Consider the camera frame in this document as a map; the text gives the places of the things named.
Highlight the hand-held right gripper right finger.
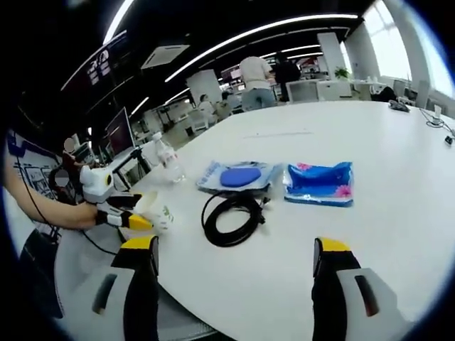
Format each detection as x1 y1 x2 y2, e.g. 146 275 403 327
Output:
311 237 406 341

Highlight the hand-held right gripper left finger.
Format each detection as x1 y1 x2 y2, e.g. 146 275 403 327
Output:
70 234 161 341

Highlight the white paper cup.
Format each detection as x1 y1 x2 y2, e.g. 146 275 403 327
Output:
136 190 176 235

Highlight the clear plastic water bottle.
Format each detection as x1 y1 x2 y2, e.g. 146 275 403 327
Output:
151 131 187 184

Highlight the blue pad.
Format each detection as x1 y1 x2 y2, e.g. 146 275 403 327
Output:
196 160 282 195

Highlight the blue tissue pack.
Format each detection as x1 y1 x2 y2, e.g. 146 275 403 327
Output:
283 161 355 208

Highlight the person's left hand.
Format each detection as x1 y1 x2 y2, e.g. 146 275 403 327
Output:
70 203 103 229

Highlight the monitor on black tripod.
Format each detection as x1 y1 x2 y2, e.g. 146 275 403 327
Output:
101 107 152 185

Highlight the white table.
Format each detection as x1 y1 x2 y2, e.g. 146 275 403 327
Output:
53 100 455 335

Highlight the person's dark clothing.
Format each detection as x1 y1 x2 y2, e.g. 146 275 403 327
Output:
17 227 65 320

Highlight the ceiling air vent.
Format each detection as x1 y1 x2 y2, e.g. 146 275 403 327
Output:
141 44 191 70

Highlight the short ceiling light strip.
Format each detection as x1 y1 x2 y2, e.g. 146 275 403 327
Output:
102 0 134 45

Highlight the grey item on table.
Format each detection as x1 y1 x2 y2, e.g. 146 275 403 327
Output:
388 99 411 113

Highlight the long ceiling light strip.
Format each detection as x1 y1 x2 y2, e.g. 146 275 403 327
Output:
165 13 358 83

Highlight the white counter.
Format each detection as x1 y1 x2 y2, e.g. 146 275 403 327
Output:
286 80 353 104

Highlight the narrow bright window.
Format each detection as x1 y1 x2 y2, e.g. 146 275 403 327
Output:
363 1 445 90

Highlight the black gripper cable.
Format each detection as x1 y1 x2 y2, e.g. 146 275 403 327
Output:
80 227 122 256

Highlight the wall poster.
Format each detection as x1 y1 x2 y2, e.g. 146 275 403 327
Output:
6 131 62 200

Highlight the dark wall screen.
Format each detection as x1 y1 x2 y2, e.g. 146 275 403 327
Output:
85 30 129 87

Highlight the white charger with cable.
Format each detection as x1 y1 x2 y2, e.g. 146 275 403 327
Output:
425 106 446 128

